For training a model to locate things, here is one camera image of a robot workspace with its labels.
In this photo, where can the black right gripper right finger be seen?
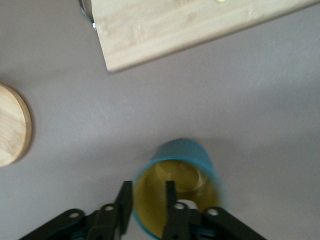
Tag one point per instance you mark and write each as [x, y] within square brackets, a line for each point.
[185, 225]

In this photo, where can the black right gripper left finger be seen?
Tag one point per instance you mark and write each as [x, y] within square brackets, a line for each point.
[105, 222]

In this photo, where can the teal cup with yellow inside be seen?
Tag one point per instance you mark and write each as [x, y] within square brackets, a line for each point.
[185, 150]

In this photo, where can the wooden cup rack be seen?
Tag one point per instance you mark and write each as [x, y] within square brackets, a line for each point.
[12, 125]

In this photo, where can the bamboo cutting board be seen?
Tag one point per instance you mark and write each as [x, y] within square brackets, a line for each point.
[175, 25]

